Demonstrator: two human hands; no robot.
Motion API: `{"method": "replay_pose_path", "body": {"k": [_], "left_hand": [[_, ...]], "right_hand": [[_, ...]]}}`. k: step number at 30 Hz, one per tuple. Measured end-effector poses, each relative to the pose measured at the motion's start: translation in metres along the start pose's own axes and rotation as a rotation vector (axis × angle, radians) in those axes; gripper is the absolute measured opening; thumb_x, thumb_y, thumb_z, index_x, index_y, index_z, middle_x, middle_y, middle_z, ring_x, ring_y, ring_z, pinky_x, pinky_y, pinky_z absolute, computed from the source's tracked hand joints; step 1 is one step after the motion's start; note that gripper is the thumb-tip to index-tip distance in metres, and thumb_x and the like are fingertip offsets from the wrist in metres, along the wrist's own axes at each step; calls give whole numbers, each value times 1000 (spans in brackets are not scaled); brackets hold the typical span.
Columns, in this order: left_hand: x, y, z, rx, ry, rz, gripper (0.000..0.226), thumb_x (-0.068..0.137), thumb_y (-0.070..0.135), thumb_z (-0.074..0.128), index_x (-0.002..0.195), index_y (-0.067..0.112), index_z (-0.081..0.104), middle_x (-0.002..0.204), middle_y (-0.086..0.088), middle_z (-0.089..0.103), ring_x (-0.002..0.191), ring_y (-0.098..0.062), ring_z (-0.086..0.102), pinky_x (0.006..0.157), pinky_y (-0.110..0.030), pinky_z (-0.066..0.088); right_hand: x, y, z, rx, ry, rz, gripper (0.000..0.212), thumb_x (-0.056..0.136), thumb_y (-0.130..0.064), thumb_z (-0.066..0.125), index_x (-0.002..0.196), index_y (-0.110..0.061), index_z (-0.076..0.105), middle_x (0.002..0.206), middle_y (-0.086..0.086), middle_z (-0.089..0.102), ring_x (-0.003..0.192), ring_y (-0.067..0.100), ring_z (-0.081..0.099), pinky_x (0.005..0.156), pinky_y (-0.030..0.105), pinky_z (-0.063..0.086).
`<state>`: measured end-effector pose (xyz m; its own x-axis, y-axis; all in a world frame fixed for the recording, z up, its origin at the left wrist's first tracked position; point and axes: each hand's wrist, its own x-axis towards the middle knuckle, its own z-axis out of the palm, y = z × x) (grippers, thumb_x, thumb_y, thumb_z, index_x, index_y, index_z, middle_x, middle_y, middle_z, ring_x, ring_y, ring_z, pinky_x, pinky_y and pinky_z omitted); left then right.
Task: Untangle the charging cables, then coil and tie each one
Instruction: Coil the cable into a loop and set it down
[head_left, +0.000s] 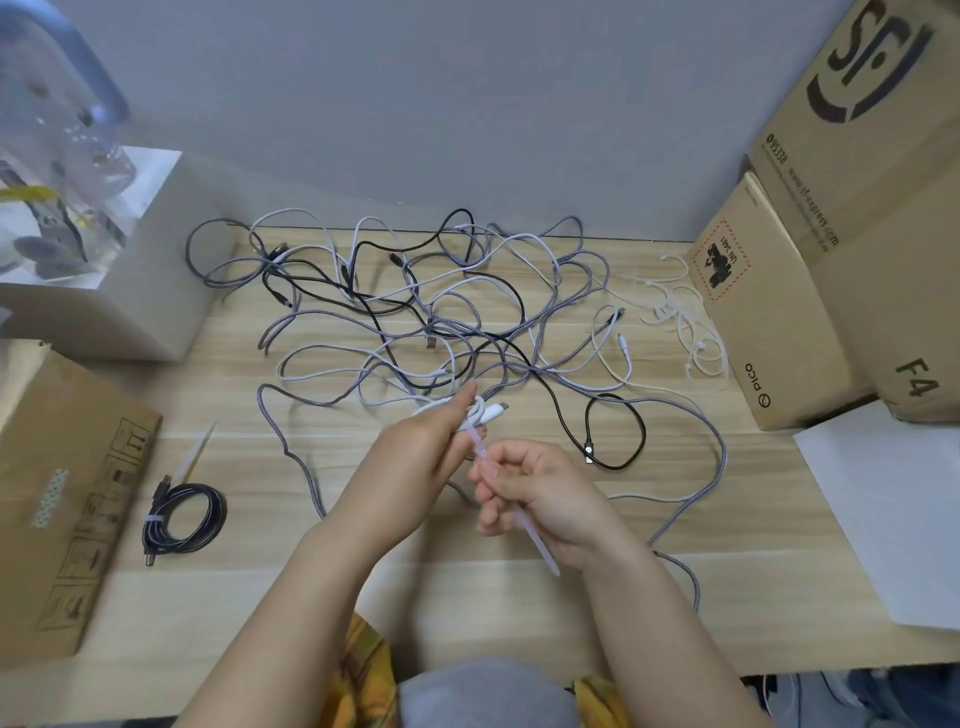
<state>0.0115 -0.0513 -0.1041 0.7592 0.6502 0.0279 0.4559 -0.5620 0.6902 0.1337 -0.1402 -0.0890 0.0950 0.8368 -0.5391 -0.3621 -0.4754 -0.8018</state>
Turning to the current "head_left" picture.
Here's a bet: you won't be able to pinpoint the grey shorts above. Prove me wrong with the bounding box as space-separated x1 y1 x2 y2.
397 658 582 728

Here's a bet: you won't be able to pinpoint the flat brown cardboard box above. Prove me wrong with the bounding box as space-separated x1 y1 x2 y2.
0 341 164 672

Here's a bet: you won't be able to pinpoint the dark blue bag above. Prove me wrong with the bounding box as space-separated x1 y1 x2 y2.
847 666 960 728

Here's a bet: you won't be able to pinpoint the white paper sheet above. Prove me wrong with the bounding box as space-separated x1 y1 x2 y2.
792 399 960 631

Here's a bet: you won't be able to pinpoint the beige box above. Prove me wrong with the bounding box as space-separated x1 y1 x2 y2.
0 146 252 363

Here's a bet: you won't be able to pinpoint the person's right hand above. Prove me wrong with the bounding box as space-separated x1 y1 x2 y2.
468 439 648 576

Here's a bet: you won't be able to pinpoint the tangle of charging cables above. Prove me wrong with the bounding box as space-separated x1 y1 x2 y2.
186 208 729 612

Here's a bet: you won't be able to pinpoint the person's left forearm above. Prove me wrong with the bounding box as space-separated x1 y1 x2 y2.
172 513 384 728

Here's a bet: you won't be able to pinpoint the clear plastic bag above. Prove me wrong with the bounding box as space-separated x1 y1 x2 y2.
0 0 140 282

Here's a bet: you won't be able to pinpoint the person's left hand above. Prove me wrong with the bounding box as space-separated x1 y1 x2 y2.
326 381 489 575

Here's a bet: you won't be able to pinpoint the translucent white cable tie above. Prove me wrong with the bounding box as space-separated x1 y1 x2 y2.
171 422 219 481
459 420 562 579

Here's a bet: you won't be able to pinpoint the small red-stamped cardboard box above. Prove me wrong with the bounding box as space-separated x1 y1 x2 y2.
688 172 877 433

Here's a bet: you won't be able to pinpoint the yellow patterned garment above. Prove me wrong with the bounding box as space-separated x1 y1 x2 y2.
318 611 631 728

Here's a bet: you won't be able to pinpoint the person's right forearm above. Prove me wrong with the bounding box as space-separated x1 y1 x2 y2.
579 547 760 728

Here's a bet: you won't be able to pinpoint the large printed cardboard box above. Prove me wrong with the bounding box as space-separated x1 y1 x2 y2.
748 0 960 425

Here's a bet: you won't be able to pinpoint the coiled black cable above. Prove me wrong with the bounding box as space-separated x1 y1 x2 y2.
141 472 228 569

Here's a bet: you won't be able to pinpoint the pile of white ties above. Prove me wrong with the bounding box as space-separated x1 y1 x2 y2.
637 253 730 391

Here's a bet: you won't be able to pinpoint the white charging cable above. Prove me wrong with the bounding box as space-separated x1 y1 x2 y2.
411 396 513 451

